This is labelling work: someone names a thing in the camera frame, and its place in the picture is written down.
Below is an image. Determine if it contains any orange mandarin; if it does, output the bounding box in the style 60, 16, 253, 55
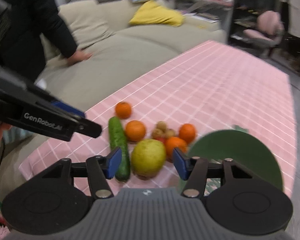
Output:
115, 101, 132, 119
178, 124, 197, 144
125, 120, 146, 142
165, 137, 187, 161

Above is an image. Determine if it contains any red cherry tomato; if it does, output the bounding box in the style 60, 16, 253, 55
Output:
156, 137, 166, 144

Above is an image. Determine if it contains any yellow green pear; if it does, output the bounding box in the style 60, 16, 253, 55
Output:
130, 139, 166, 178

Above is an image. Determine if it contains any green cucumber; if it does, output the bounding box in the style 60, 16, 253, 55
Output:
108, 116, 130, 181

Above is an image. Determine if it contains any brown longan fruit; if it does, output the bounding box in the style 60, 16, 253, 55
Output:
164, 128, 176, 139
151, 128, 165, 139
156, 121, 167, 132

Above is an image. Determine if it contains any green colander bowl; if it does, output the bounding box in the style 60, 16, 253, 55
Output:
179, 129, 284, 197

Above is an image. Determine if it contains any bystander hand on sofa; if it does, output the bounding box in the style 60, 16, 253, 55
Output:
66, 50, 92, 66

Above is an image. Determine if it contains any pink checkered tablecloth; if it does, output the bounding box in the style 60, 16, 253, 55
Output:
19, 41, 296, 196

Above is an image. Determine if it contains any beige sofa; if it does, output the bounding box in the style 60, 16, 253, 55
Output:
0, 0, 226, 199

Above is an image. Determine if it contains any beige cushion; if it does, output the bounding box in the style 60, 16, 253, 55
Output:
41, 0, 114, 61

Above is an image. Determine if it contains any bystander black sleeve arm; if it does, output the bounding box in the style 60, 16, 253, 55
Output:
0, 0, 77, 81

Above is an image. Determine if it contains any yellow cushion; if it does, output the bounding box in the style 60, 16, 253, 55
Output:
129, 0, 184, 27

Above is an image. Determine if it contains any pink office chair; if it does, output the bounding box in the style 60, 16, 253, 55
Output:
243, 10, 285, 57

